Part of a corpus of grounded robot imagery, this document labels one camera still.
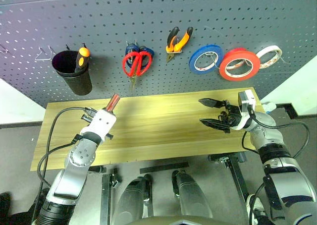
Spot white blue plastic bottle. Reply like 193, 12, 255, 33
262, 101, 277, 113

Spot grey perforated pegboard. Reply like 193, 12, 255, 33
0, 0, 317, 104

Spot white tape roll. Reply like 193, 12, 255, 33
255, 45, 283, 69

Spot orange black pliers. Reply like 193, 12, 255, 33
165, 26, 194, 63

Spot grey robot torso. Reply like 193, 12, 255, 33
133, 214, 223, 225

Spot black cup holder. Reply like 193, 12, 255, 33
51, 50, 93, 96

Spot black metal table frame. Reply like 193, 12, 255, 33
88, 152, 251, 225

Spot red handled scissors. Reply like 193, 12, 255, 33
122, 50, 153, 91

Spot silver wire loop hook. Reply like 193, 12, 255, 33
34, 45, 55, 61
166, 36, 183, 54

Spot red tape roll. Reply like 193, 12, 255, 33
218, 48, 261, 82

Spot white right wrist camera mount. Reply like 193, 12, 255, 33
231, 90, 257, 131

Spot red handled screwdriver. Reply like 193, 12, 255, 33
105, 94, 121, 111

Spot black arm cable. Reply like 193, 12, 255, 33
36, 106, 97, 190
241, 112, 310, 159

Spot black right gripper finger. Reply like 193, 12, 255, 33
198, 98, 228, 110
199, 118, 231, 134

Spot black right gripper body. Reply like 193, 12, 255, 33
216, 101, 242, 131

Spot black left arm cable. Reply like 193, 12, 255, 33
36, 106, 97, 190

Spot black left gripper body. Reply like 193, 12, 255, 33
81, 112, 94, 123

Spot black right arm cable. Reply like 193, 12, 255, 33
241, 112, 310, 159

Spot blue tape roll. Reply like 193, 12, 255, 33
188, 44, 224, 76

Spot black shoe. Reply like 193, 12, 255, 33
0, 191, 12, 215

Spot orange black screwdriver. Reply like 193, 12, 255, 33
75, 47, 91, 73

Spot blue handled scissors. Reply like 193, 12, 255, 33
125, 43, 155, 91

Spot dark grey rounded leg shell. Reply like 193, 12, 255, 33
172, 169, 213, 218
116, 174, 153, 218

